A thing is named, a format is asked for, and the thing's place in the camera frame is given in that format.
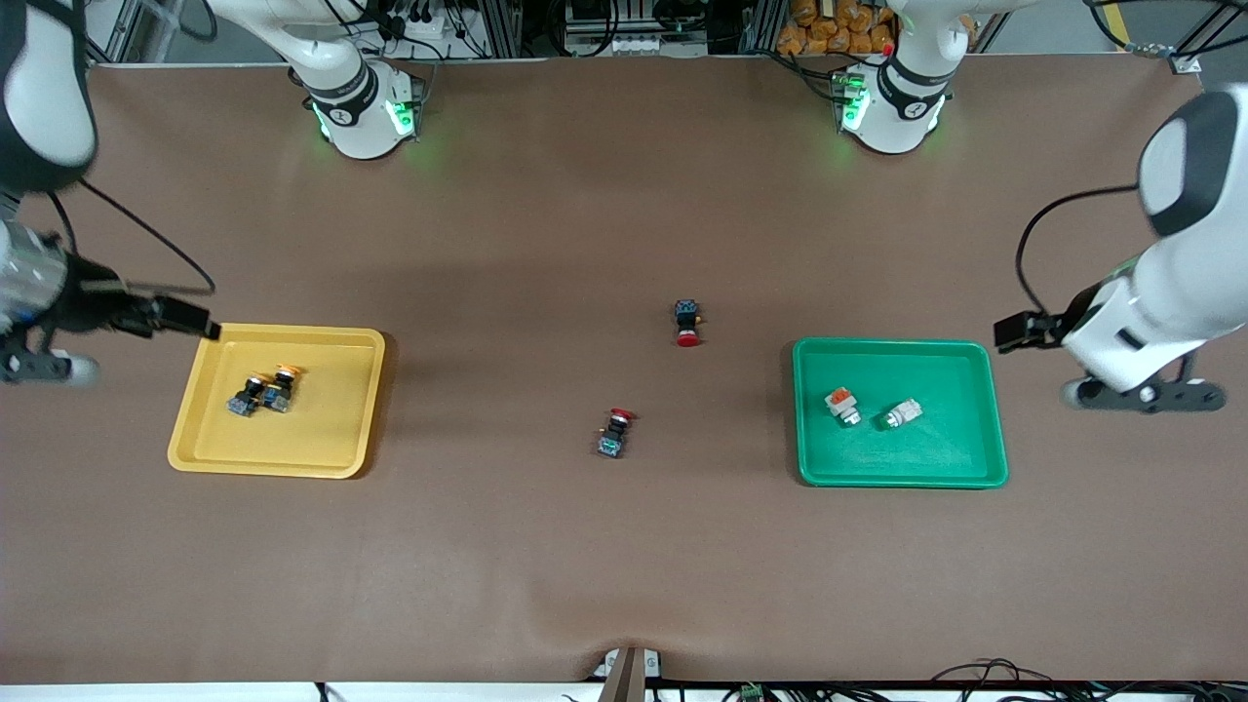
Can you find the brown table cover mat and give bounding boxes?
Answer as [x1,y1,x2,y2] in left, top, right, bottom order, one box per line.
[0,54,1248,685]

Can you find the pile of orange objects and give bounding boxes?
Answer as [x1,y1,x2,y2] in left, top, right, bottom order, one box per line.
[777,0,903,57]

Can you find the metal table edge bracket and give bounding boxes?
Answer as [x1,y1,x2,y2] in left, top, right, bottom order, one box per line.
[592,645,666,702]

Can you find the black right camera bracket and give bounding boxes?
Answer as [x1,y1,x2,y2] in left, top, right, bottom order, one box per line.
[0,348,74,384]

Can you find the green plastic tray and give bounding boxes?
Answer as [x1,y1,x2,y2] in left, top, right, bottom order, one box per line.
[792,337,1009,489]

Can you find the black cable bundle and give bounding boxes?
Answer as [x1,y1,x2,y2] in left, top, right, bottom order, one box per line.
[931,658,1248,702]

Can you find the black left camera bracket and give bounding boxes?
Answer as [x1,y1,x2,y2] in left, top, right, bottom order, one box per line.
[1082,378,1227,413]

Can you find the white power strip black plugs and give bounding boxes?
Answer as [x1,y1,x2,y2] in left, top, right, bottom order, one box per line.
[375,5,464,46]

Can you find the aluminium frame post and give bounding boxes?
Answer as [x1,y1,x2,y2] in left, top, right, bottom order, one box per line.
[743,0,781,56]
[485,0,523,59]

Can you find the aluminium frame corner profile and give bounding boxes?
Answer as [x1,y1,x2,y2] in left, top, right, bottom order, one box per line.
[1165,0,1248,76]

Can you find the yellow plastic tray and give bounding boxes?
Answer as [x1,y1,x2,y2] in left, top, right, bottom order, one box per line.
[168,323,386,480]

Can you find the black camera bracket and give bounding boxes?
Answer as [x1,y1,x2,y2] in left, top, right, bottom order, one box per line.
[1082,378,1227,413]
[0,348,74,384]

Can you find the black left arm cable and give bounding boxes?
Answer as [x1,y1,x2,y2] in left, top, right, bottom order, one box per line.
[1015,183,1142,321]

